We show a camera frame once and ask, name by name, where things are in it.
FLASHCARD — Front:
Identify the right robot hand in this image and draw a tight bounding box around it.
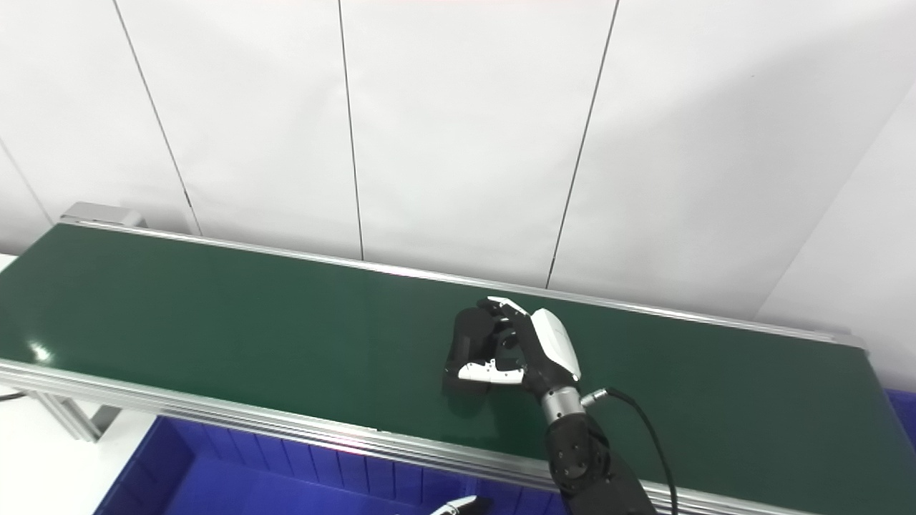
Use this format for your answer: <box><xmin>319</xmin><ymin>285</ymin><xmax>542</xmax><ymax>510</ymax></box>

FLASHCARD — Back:
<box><xmin>458</xmin><ymin>297</ymin><xmax>582</xmax><ymax>394</ymax></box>

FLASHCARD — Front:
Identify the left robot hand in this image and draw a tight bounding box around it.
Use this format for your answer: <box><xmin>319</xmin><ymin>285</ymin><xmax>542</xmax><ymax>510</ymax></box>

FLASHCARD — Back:
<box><xmin>429</xmin><ymin>495</ymin><xmax>479</xmax><ymax>515</ymax></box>

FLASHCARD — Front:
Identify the black cylinder part with base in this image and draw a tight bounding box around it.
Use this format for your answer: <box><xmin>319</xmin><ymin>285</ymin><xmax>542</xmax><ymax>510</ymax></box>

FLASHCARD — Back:
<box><xmin>442</xmin><ymin>308</ymin><xmax>520</xmax><ymax>398</ymax></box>

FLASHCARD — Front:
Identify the blue plastic bin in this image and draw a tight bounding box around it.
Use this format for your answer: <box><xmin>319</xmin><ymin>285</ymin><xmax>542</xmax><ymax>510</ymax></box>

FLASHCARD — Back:
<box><xmin>494</xmin><ymin>478</ymin><xmax>566</xmax><ymax>515</ymax></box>
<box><xmin>884</xmin><ymin>388</ymin><xmax>916</xmax><ymax>444</ymax></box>
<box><xmin>93</xmin><ymin>416</ymin><xmax>502</xmax><ymax>515</ymax></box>

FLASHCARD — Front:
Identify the green conveyor belt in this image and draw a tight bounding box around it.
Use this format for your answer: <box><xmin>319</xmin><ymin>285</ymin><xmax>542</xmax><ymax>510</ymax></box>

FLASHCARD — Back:
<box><xmin>0</xmin><ymin>218</ymin><xmax>916</xmax><ymax>515</ymax></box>
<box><xmin>0</xmin><ymin>223</ymin><xmax>916</xmax><ymax>515</ymax></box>

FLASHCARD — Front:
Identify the aluminium conveyor leg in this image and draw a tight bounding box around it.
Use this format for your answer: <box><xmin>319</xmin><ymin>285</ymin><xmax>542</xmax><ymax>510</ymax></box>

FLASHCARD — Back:
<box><xmin>0</xmin><ymin>390</ymin><xmax>122</xmax><ymax>443</ymax></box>

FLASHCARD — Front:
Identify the grey conveyor end housing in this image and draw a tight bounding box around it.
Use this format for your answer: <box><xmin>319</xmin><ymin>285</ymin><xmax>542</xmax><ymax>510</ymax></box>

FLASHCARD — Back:
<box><xmin>61</xmin><ymin>202</ymin><xmax>147</xmax><ymax>228</ymax></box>

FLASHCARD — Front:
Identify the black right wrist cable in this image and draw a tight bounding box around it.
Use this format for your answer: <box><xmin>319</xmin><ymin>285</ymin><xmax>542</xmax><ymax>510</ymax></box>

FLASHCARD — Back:
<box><xmin>581</xmin><ymin>386</ymin><xmax>679</xmax><ymax>515</ymax></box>

